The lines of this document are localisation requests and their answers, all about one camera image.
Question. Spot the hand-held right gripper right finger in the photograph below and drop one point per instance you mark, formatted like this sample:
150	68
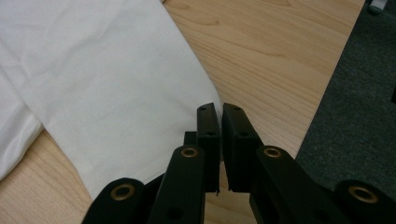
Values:
239	149

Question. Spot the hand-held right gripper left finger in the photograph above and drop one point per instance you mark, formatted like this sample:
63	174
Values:
209	146

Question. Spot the white cloth garment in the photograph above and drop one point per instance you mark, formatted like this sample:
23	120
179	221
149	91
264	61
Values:
102	90

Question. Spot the white furniture foot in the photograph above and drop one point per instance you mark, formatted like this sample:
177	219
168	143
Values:
378	6

